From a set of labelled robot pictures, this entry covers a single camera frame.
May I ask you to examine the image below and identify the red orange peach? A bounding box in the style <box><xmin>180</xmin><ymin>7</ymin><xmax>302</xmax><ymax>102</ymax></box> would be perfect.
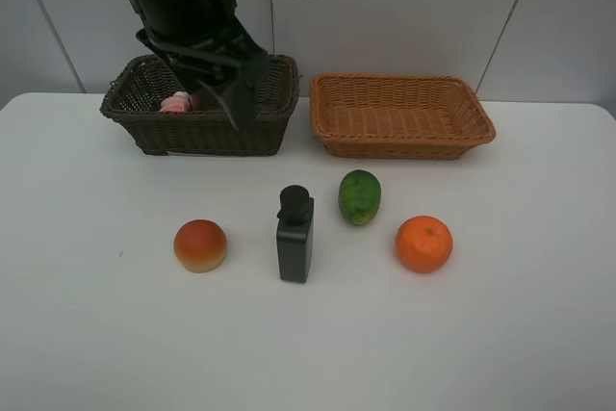
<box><xmin>173</xmin><ymin>219</ymin><xmax>227</xmax><ymax>273</ymax></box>

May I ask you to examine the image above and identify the light orange wicker basket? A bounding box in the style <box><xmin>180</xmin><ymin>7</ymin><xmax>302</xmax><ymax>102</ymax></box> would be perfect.
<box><xmin>310</xmin><ymin>73</ymin><xmax>497</xmax><ymax>161</ymax></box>

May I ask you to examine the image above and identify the orange tangerine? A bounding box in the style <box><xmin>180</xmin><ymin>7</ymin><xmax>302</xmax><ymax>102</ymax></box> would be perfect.
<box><xmin>395</xmin><ymin>216</ymin><xmax>453</xmax><ymax>273</ymax></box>

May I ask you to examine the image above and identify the pink lotion bottle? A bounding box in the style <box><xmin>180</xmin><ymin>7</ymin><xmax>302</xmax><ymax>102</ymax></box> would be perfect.
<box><xmin>159</xmin><ymin>91</ymin><xmax>193</xmax><ymax>114</ymax></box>

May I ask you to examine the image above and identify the green mango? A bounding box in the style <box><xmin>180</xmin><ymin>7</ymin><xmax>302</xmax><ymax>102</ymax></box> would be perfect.
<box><xmin>338</xmin><ymin>169</ymin><xmax>381</xmax><ymax>226</ymax></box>

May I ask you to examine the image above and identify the dark brown wicker basket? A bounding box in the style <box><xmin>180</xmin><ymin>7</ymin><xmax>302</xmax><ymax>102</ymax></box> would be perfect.
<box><xmin>100</xmin><ymin>55</ymin><xmax>299</xmax><ymax>157</ymax></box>

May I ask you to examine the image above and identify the black pump bottle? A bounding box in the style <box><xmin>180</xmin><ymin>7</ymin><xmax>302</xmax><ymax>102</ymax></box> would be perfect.
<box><xmin>275</xmin><ymin>185</ymin><xmax>314</xmax><ymax>284</ymax></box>

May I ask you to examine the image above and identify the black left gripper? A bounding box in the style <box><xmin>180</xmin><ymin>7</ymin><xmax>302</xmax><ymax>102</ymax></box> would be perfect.
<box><xmin>129</xmin><ymin>0</ymin><xmax>270</xmax><ymax>131</ymax></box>

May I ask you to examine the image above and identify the translucent purple plastic cup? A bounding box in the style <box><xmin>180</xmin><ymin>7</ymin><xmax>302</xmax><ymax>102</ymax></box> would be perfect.
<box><xmin>190</xmin><ymin>89</ymin><xmax>218</xmax><ymax>112</ymax></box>

